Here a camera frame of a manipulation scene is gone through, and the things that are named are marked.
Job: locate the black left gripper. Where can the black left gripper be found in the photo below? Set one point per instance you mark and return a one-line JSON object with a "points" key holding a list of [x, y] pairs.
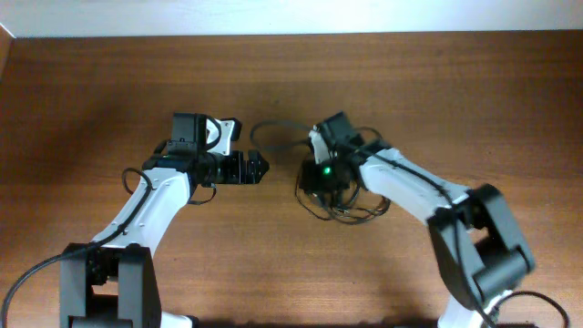
{"points": [[237, 175]]}

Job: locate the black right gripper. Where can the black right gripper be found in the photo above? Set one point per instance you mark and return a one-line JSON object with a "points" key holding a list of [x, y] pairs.
{"points": [[310, 181]]}

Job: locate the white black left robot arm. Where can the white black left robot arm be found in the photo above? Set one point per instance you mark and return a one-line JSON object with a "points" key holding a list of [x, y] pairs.
{"points": [[111, 281]]}

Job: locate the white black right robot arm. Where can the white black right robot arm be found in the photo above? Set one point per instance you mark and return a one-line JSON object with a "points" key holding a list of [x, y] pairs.
{"points": [[481, 252]]}

